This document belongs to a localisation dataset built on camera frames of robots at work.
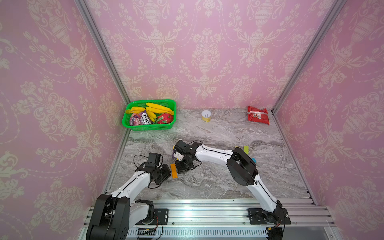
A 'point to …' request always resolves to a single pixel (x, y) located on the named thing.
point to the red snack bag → (258, 115)
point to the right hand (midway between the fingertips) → (175, 178)
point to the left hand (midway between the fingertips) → (172, 174)
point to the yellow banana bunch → (152, 110)
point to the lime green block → (246, 149)
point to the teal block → (254, 159)
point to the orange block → (174, 171)
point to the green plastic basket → (170, 103)
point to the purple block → (173, 157)
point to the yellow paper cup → (206, 116)
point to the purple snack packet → (140, 118)
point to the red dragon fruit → (164, 118)
